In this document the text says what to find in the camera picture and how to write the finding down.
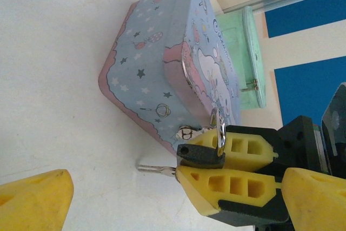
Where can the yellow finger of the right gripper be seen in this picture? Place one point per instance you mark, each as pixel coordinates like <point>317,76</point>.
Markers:
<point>232,190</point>
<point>243,147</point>

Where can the dark grey padlock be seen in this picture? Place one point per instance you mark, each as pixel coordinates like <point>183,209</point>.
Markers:
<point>200,156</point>

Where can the silver padlock key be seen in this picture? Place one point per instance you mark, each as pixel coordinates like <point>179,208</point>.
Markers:
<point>154,171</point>

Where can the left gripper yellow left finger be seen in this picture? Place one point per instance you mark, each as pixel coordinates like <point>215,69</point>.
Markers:
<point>32,204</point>

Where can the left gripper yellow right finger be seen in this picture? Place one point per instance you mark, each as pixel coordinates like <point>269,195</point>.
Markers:
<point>316,204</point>

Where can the blue cartoon tin box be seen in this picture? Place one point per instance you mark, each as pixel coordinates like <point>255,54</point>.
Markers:
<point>151,74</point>

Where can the mint green zip pouch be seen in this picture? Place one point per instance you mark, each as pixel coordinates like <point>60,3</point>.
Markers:
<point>251,58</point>

